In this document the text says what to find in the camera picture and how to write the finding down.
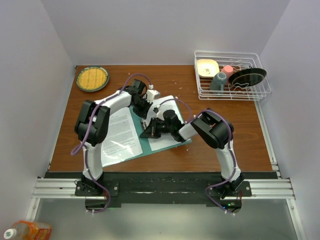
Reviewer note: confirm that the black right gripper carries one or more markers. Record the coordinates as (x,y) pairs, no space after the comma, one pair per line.
(151,132)

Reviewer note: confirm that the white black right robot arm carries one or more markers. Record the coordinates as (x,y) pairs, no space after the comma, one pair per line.
(215,130)

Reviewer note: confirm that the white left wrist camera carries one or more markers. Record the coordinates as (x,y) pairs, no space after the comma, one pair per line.
(152,95)

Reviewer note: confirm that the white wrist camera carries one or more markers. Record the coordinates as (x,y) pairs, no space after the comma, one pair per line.
(152,95)
(156,110)

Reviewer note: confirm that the printed paper sheet top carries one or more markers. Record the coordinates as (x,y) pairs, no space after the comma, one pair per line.
(122,142)

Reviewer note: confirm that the grey blue mug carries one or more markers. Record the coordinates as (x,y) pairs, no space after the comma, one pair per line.
(218,82)

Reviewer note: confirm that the teal file folder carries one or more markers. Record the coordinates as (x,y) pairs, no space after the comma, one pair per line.
(146,150)

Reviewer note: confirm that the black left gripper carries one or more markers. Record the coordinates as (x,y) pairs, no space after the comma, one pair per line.
(147,105)

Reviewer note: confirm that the aluminium frame rail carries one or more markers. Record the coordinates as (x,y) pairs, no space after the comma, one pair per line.
(287,194)

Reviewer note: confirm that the black round plate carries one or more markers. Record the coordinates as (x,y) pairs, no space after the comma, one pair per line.
(247,78)

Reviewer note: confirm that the cream square plate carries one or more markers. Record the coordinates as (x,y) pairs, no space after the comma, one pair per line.
(207,68)

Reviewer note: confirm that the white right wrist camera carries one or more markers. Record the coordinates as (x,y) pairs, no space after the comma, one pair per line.
(156,110)

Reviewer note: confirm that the white wire dish rack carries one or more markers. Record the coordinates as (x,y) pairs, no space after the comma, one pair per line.
(239,61)

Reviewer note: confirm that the pink cup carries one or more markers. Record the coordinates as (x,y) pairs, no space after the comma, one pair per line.
(228,70)

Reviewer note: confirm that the printed paper sheet bottom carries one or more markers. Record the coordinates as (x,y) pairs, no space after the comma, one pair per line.
(166,141)

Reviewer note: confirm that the printed paper sheet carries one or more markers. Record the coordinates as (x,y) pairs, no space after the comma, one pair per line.
(166,141)
(122,142)

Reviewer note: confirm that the orange plastic bottle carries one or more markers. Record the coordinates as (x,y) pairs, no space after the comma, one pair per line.
(28,230)

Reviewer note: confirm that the green plate with woven mat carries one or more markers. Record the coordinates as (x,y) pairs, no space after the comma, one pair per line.
(92,79)

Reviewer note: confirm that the metal folder clip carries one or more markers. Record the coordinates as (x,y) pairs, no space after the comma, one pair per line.
(144,124)

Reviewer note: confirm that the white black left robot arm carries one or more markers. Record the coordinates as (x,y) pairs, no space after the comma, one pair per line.
(93,120)

